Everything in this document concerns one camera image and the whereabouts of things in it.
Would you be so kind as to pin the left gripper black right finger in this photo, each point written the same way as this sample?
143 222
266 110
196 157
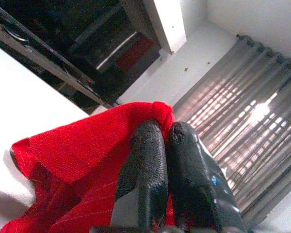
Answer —
194 182

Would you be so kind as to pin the white TV cabinet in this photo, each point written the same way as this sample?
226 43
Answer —
169 24

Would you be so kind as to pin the grey curtain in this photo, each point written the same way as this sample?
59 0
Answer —
245 102

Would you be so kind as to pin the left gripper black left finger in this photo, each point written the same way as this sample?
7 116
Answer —
145 170

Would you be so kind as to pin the red pinstripe garment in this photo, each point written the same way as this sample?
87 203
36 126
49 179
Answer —
75 157

